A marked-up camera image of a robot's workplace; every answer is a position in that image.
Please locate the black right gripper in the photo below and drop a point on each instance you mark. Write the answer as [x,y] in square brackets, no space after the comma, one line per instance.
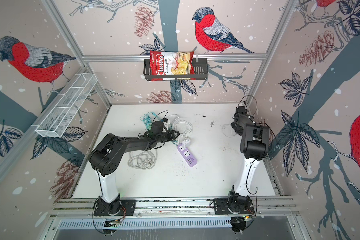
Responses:
[239,132]

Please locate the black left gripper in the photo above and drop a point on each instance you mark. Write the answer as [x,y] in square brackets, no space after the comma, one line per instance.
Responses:
[171,135]

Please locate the pale lilac charger adapter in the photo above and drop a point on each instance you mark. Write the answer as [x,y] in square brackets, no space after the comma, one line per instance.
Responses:
[185,143]

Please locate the purple power strip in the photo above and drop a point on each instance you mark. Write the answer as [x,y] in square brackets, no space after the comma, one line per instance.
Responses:
[187,155]

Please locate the white charger adapter with cable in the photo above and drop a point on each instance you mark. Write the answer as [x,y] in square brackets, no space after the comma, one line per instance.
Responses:
[228,131]

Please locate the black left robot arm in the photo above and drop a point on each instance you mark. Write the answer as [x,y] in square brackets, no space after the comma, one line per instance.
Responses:
[107,155]

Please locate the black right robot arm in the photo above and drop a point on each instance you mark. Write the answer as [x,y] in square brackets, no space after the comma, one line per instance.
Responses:
[254,145]

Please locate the red chips bag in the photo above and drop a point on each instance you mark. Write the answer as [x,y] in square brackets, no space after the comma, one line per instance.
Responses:
[163,64]

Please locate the black wall basket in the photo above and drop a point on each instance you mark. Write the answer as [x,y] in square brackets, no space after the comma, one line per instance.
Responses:
[200,68]

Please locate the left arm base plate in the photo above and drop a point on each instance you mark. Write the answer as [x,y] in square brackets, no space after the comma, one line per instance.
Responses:
[116,208]

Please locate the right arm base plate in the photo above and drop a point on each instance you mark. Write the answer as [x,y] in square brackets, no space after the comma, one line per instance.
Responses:
[238,207]

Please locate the white wire wall basket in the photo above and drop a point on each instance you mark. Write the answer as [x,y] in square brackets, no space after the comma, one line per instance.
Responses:
[63,112]

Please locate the aluminium front rail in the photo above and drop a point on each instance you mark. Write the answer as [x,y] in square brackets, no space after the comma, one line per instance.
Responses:
[266,206]

